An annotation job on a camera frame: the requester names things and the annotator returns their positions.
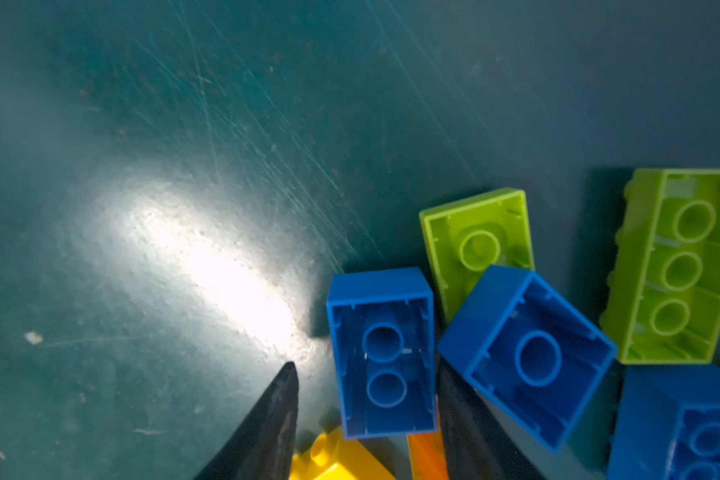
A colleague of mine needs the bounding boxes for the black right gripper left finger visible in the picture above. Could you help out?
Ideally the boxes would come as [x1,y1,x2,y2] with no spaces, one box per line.
[196,362,299,479]

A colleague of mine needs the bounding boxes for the blue long lego brick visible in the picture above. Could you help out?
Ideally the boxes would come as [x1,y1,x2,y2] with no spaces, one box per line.
[606,365,720,479]

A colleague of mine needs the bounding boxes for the green lego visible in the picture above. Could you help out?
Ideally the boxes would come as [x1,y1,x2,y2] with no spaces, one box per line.
[419,188,535,323]

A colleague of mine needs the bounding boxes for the green long lego brick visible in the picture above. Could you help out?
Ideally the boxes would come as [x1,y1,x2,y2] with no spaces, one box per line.
[599,168,720,365]

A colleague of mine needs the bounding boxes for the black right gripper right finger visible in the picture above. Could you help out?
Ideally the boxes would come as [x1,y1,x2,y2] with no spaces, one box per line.
[436,357,543,479]

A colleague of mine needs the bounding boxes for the blue small lego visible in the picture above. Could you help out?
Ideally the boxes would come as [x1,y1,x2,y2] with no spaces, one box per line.
[437,265,617,453]

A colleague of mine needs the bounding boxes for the yellow lego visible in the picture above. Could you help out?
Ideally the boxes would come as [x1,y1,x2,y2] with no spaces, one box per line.
[289,427,395,480]
[407,427,449,480]

